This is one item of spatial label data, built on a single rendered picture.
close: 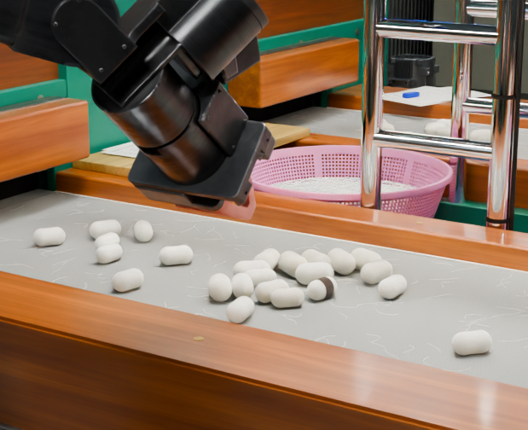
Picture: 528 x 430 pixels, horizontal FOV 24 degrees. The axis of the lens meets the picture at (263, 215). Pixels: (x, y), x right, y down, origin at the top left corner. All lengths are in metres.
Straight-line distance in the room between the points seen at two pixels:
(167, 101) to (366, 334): 0.31
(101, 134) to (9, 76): 0.17
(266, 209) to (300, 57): 0.56
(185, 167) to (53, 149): 0.56
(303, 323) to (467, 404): 0.25
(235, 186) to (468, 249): 0.41
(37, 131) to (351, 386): 0.65
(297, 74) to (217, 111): 0.99
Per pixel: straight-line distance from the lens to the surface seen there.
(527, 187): 1.58
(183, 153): 0.89
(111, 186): 1.49
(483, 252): 1.26
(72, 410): 1.02
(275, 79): 1.83
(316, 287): 1.13
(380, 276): 1.18
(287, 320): 1.09
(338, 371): 0.92
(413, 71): 5.41
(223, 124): 0.90
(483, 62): 6.84
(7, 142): 1.39
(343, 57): 2.00
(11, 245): 1.34
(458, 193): 1.59
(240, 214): 0.99
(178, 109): 0.87
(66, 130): 1.46
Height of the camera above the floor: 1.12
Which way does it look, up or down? 15 degrees down
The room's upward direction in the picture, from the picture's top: straight up
